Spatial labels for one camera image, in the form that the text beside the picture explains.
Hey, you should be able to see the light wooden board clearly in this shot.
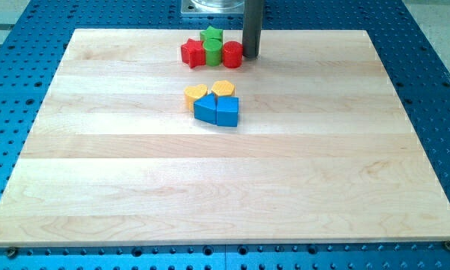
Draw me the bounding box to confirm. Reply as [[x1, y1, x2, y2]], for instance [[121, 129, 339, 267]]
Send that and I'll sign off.
[[0, 28, 450, 247]]

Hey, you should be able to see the blue wedge block right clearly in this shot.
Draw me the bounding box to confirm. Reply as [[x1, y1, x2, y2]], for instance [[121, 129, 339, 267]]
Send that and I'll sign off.
[[217, 97, 239, 127]]

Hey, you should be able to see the blue wedge block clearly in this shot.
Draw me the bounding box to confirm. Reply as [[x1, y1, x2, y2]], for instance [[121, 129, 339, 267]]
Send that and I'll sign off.
[[193, 94, 217, 125], [217, 97, 239, 127]]

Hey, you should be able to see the blue wedge block left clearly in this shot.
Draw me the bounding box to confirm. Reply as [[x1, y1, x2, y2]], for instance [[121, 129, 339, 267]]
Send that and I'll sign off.
[[193, 94, 217, 125]]

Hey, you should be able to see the yellow pentagon block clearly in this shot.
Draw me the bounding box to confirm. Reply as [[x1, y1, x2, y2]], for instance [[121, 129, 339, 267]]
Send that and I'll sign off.
[[211, 80, 236, 98]]

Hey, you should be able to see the yellow heart block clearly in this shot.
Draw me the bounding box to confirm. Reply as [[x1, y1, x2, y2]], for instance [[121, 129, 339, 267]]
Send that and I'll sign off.
[[184, 84, 208, 112]]

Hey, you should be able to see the red cylinder block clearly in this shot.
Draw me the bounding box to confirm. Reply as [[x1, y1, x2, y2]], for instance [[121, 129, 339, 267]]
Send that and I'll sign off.
[[222, 41, 243, 68]]

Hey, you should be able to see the green cylinder block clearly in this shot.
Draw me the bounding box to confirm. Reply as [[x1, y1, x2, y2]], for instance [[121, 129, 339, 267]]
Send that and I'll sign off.
[[203, 39, 223, 67]]

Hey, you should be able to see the red star block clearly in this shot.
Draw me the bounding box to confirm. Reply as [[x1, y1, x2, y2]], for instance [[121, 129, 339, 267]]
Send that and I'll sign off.
[[181, 38, 206, 68]]

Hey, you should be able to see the green star block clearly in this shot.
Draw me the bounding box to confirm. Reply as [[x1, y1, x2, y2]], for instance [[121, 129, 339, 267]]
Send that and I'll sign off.
[[199, 25, 224, 42]]

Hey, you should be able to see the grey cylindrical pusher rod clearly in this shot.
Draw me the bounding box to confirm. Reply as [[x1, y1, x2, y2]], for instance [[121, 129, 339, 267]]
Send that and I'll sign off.
[[242, 0, 265, 59]]

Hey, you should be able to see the brass screw left corner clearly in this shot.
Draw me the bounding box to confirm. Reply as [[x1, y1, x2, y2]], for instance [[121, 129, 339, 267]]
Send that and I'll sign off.
[[4, 247, 19, 259]]

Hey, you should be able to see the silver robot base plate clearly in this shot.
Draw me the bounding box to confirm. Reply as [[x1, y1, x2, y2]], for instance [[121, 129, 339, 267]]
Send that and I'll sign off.
[[178, 0, 245, 15]]

